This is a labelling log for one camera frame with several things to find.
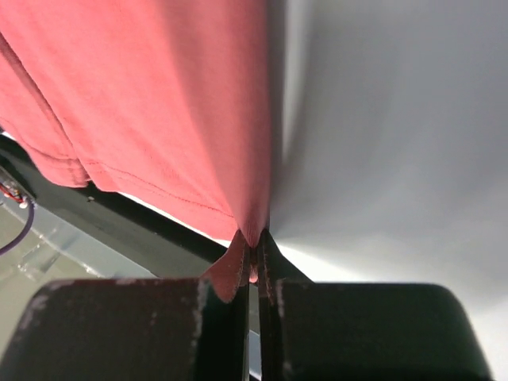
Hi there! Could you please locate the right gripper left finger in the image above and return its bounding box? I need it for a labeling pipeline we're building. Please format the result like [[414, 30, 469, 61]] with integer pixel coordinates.
[[1, 233, 250, 380]]

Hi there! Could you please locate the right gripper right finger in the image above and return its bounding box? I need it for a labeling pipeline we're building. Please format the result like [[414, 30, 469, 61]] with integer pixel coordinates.
[[257, 231, 492, 380]]

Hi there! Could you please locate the pink t shirt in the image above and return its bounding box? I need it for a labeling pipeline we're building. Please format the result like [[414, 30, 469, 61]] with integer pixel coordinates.
[[0, 0, 275, 287]]

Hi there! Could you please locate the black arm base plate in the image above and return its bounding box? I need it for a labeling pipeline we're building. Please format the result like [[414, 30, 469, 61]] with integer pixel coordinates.
[[1, 137, 225, 278]]

